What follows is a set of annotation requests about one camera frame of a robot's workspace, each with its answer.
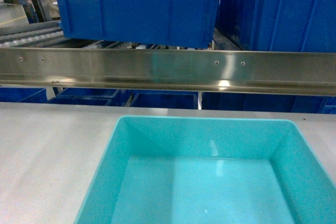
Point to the turquoise plastic bin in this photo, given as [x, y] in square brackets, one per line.
[158, 169]

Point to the large blue bin centre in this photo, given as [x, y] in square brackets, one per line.
[184, 23]

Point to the large blue bin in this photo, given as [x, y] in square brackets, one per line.
[184, 23]
[279, 25]

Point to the roller conveyor track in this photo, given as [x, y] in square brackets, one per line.
[38, 35]

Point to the large blue bin right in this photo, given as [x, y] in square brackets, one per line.
[279, 25]

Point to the blue bin below rail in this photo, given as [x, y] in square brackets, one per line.
[166, 100]

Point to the stainless steel shelf rail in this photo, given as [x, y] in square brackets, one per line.
[294, 73]

